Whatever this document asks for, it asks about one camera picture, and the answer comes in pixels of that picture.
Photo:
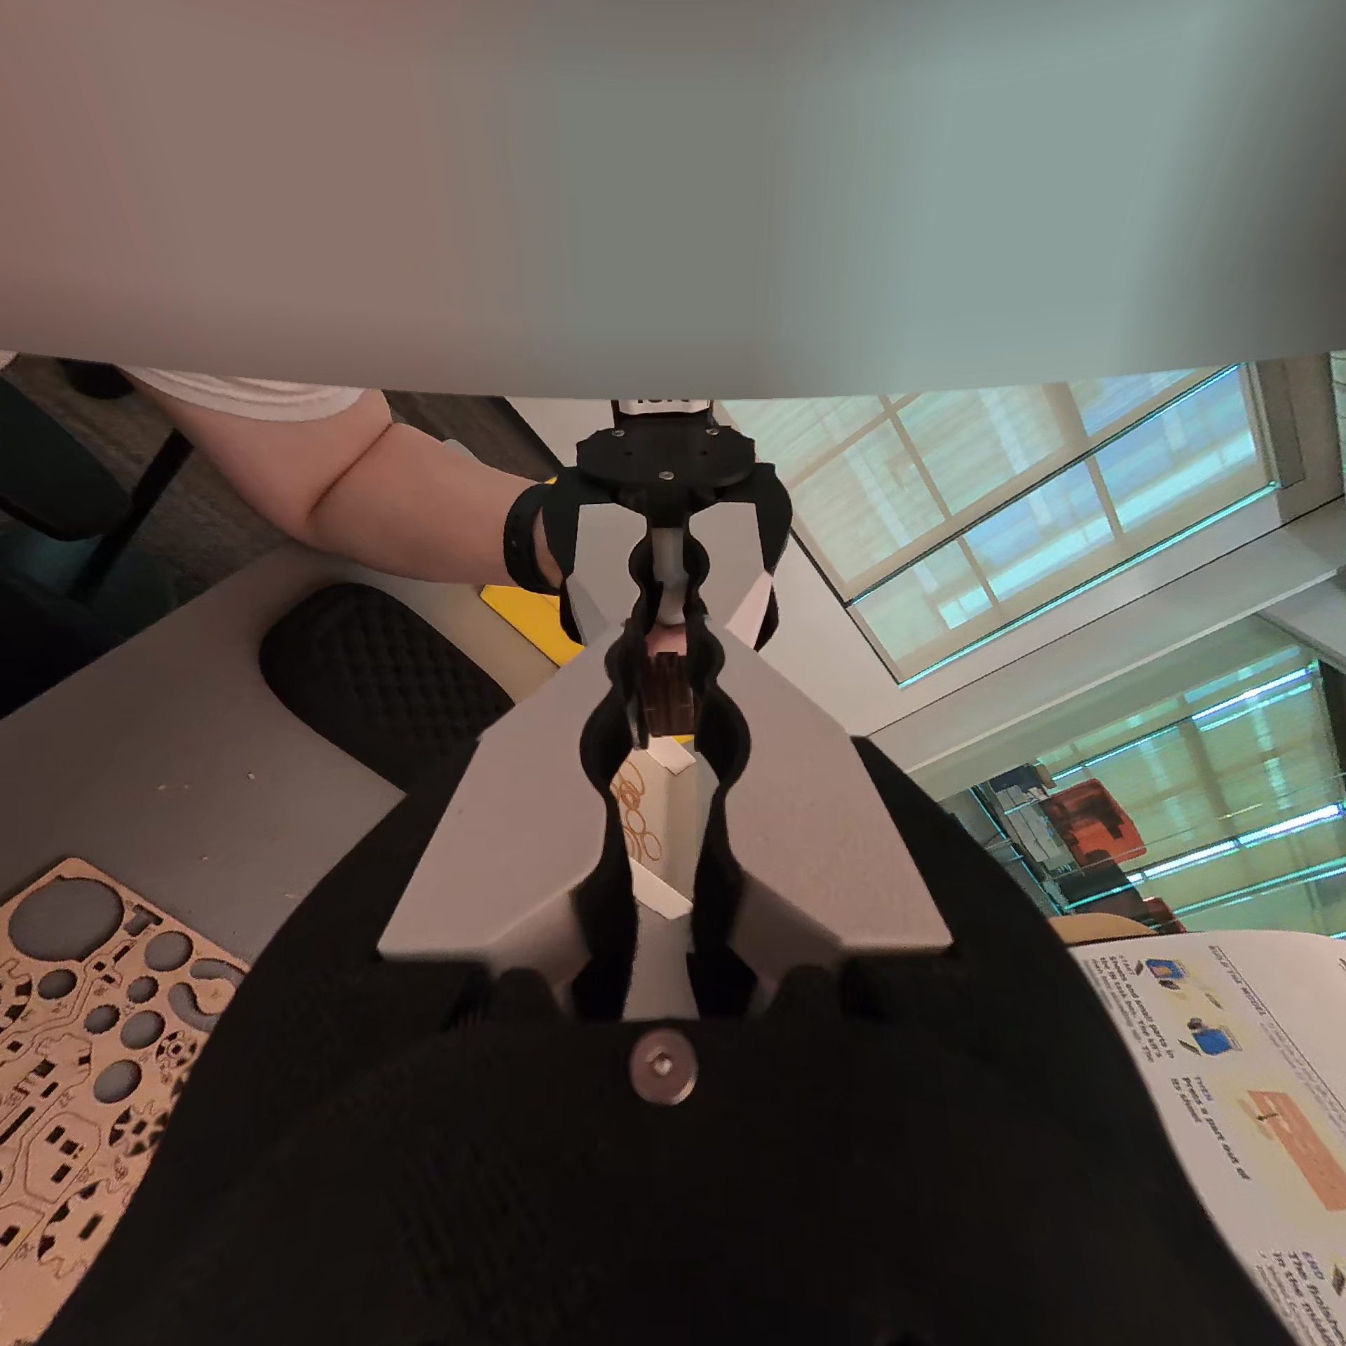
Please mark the black wrist rest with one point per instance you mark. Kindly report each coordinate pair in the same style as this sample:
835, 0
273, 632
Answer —
371, 660

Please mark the round wooden smiley board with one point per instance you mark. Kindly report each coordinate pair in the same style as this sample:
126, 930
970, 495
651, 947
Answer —
1105, 927

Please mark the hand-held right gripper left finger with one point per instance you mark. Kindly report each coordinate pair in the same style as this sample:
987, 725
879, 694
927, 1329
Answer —
504, 839

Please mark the person's left hand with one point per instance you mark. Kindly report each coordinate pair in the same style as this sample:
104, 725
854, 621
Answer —
672, 635

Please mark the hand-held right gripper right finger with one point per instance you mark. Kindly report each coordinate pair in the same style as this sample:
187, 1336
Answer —
828, 839

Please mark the orange crate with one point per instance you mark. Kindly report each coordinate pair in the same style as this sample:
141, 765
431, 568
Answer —
1092, 823

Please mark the yellow box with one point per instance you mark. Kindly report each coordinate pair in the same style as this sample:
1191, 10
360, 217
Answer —
524, 621

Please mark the laminated instruction board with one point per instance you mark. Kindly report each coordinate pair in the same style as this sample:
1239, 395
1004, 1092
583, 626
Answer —
1259, 999

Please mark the large glass window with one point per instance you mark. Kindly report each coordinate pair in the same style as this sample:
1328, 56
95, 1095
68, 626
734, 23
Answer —
1210, 758
1053, 506

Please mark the person's left forearm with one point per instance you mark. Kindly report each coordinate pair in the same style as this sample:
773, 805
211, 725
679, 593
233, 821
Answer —
400, 495

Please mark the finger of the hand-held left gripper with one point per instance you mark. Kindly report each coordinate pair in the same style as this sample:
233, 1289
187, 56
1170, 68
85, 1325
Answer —
604, 564
740, 568

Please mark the white shirt sleeve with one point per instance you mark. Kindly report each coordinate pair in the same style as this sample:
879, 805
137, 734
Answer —
265, 397

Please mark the pile of tan rubber bands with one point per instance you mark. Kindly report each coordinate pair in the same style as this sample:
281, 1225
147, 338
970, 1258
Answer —
626, 803

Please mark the white cardboard box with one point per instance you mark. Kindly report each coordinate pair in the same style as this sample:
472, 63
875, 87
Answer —
673, 812

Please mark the laser-cut wooden parts sheet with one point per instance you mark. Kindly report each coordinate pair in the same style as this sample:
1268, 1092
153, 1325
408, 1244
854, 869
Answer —
158, 905

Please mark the small wooden model part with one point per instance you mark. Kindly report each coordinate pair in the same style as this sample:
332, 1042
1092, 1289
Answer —
666, 700

